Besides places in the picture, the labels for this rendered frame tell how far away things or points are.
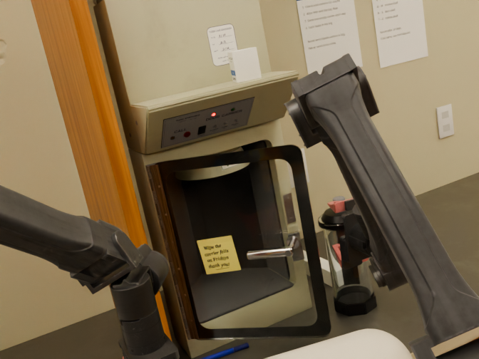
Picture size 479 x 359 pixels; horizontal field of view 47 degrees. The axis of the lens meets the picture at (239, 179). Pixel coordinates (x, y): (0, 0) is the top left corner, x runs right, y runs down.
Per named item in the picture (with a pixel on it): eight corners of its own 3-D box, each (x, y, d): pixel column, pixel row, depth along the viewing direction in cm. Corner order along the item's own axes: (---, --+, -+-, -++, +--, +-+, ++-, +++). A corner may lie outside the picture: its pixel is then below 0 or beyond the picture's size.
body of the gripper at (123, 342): (159, 333, 88) (148, 291, 86) (181, 361, 79) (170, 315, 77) (120, 349, 86) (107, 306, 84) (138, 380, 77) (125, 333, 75)
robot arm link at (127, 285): (102, 285, 77) (141, 280, 76) (118, 264, 83) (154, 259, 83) (114, 330, 79) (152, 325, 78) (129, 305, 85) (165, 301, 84)
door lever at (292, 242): (254, 252, 110) (251, 240, 110) (301, 247, 107) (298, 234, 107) (247, 263, 105) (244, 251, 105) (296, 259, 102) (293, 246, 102)
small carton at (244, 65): (232, 81, 114) (227, 52, 113) (256, 76, 115) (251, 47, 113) (237, 82, 109) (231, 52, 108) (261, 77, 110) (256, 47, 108)
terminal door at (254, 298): (192, 338, 121) (150, 162, 111) (332, 335, 112) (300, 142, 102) (191, 340, 120) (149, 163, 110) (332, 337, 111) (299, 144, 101)
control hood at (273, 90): (140, 154, 111) (128, 105, 108) (280, 116, 123) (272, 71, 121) (157, 161, 101) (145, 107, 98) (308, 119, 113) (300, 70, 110)
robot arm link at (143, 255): (65, 266, 78) (112, 236, 76) (95, 235, 89) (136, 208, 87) (116, 331, 80) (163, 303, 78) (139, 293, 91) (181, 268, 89)
